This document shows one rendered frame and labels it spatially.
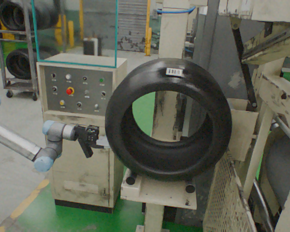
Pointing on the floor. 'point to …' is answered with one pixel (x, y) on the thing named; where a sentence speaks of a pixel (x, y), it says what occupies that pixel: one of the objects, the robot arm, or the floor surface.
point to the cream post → (173, 44)
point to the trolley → (21, 83)
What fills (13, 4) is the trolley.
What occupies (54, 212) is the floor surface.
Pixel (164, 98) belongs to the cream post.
